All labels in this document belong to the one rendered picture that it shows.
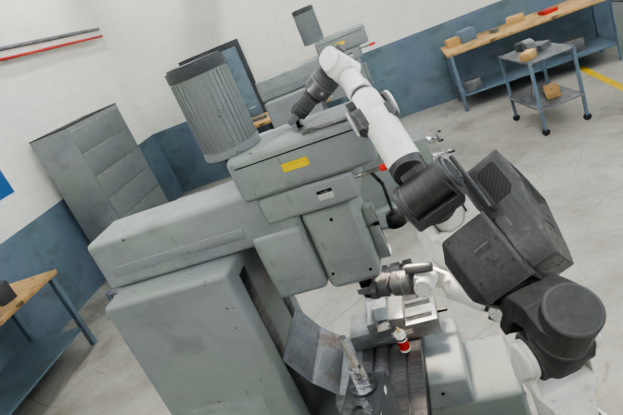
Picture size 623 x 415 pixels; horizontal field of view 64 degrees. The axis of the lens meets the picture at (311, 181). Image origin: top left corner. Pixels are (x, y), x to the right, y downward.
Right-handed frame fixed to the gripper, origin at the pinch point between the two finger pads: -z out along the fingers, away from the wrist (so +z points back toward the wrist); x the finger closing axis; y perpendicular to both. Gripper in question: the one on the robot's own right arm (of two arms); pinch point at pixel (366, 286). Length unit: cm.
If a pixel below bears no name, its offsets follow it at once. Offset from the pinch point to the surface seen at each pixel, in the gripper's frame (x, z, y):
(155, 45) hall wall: -540, -496, -132
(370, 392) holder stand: 42.3, 10.7, 7.6
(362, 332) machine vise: 1.4, -8.8, 20.2
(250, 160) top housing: 17, -12, -64
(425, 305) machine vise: -12.3, 14.4, 20.1
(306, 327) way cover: -0.3, -34.4, 17.8
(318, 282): 14.9, -9.1, -14.0
